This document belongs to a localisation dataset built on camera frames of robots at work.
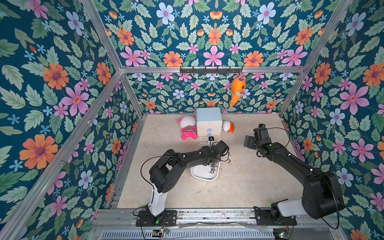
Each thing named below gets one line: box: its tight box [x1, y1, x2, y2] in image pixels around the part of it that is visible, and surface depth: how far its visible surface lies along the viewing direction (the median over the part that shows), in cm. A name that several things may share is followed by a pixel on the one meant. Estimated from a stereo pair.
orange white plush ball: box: [222, 120, 235, 133], surface depth 107 cm
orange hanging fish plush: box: [230, 72, 249, 109], surface depth 97 cm
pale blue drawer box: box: [196, 107, 223, 136], surface depth 101 cm
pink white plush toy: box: [177, 115, 199, 141], surface depth 107 cm
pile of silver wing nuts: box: [209, 163, 217, 174], surface depth 92 cm
